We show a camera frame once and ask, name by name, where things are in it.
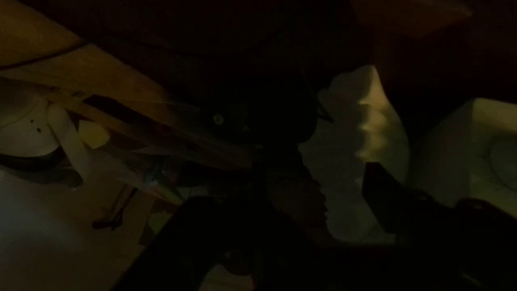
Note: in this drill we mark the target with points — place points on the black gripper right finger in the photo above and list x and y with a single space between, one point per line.
410 216

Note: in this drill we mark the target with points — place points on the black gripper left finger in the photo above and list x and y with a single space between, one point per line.
183 248

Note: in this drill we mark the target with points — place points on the crumpled white cloth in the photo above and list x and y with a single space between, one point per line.
356 156

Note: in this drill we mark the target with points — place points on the small beige object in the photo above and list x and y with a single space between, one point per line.
94 135

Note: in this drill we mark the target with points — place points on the white flat strip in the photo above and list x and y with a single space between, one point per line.
70 140

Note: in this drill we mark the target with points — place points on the white round object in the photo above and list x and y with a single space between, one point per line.
25 127

